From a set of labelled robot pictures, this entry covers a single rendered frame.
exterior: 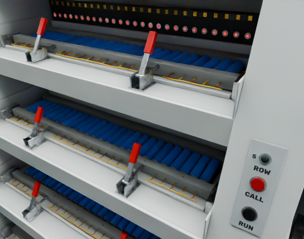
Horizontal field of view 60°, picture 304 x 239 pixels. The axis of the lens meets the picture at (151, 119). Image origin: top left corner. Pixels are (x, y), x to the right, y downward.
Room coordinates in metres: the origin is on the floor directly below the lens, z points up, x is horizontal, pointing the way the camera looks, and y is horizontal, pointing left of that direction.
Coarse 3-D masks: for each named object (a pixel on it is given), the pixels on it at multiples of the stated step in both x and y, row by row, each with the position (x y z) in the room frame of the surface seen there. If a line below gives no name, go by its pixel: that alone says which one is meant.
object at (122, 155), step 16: (16, 112) 0.66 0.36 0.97; (32, 112) 0.65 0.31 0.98; (32, 128) 0.60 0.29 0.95; (64, 128) 0.58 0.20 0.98; (80, 144) 0.55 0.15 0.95; (96, 144) 0.52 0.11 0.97; (128, 160) 0.48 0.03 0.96; (144, 160) 0.47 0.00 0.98; (160, 176) 0.44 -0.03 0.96; (176, 176) 0.42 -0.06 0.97; (192, 176) 0.42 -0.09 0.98; (176, 192) 0.41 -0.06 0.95; (192, 192) 0.41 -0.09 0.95; (208, 192) 0.39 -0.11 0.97
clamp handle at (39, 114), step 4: (40, 108) 0.56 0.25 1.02; (40, 112) 0.56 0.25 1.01; (36, 116) 0.56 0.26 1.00; (40, 116) 0.56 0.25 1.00; (36, 120) 0.55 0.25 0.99; (40, 120) 0.56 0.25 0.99; (36, 124) 0.55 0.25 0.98; (36, 128) 0.55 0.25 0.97; (32, 132) 0.55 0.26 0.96; (32, 136) 0.55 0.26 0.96
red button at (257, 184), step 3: (252, 180) 0.30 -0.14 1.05; (255, 180) 0.30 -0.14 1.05; (258, 180) 0.30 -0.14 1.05; (261, 180) 0.29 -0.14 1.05; (252, 183) 0.30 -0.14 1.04; (255, 183) 0.30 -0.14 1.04; (258, 183) 0.29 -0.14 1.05; (261, 183) 0.29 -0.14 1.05; (252, 186) 0.30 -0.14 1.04; (255, 186) 0.30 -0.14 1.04; (258, 186) 0.29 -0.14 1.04; (261, 186) 0.29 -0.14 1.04; (264, 186) 0.29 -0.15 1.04; (255, 189) 0.30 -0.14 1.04; (258, 189) 0.29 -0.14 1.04; (261, 189) 0.29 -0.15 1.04
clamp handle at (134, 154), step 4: (136, 144) 0.43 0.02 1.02; (140, 144) 0.44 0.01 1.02; (132, 148) 0.43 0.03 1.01; (136, 148) 0.43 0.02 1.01; (132, 152) 0.43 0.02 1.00; (136, 152) 0.43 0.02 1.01; (132, 156) 0.43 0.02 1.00; (136, 156) 0.42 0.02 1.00; (132, 160) 0.42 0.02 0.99; (136, 160) 0.43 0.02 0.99; (132, 164) 0.42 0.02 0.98; (128, 168) 0.42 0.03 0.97; (132, 168) 0.42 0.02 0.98; (128, 172) 0.42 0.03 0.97; (128, 176) 0.42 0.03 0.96; (124, 180) 0.42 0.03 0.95; (128, 180) 0.41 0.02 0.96
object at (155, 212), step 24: (24, 96) 0.72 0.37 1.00; (0, 120) 0.65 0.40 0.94; (24, 120) 0.65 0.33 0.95; (144, 120) 0.59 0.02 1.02; (0, 144) 0.60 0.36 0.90; (24, 144) 0.55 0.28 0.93; (48, 144) 0.55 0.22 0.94; (72, 144) 0.55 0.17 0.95; (216, 144) 0.50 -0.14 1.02; (48, 168) 0.50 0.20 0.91; (72, 168) 0.48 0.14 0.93; (96, 168) 0.48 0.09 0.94; (120, 168) 0.48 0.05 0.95; (96, 192) 0.43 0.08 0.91; (144, 192) 0.42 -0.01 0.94; (216, 192) 0.38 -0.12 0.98; (144, 216) 0.38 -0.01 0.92; (168, 216) 0.37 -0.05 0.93; (192, 216) 0.37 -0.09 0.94
